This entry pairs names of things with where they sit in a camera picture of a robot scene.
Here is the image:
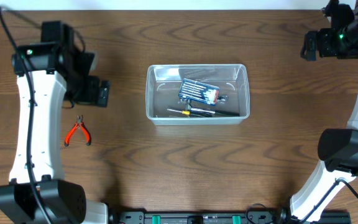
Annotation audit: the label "steel claw hammer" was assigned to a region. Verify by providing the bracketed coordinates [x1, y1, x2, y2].
[183, 101, 240, 118]

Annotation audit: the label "red handled cutting pliers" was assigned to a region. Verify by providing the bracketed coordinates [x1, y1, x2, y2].
[64, 115, 92, 147]

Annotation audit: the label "blue precision screwdriver set case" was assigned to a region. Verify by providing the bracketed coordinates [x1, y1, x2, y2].
[178, 78, 219, 100]

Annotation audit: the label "black yellow screwdriver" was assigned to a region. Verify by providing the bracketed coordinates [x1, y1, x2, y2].
[167, 108, 212, 118]

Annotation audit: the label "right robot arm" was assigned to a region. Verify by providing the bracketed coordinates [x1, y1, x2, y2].
[273, 1, 358, 223]

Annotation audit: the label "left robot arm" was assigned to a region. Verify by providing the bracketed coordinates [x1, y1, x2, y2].
[0, 21, 110, 223]

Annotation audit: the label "silver combination wrench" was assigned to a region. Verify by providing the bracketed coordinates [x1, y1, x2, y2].
[179, 95, 229, 105]

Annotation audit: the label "clear plastic container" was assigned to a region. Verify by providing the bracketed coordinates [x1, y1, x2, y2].
[145, 64, 250, 125]

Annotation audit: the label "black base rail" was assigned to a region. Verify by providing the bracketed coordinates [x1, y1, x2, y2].
[109, 203, 351, 224]

